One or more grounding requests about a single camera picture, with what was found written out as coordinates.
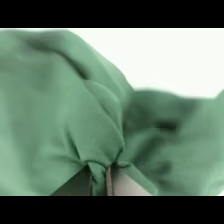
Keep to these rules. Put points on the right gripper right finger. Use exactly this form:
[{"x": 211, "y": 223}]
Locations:
[{"x": 125, "y": 186}]

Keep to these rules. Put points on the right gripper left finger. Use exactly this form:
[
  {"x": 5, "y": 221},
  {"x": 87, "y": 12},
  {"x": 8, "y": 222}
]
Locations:
[{"x": 78, "y": 185}]

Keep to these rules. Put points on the green shirt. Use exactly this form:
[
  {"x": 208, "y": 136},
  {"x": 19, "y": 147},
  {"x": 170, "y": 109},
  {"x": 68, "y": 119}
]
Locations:
[{"x": 60, "y": 110}]

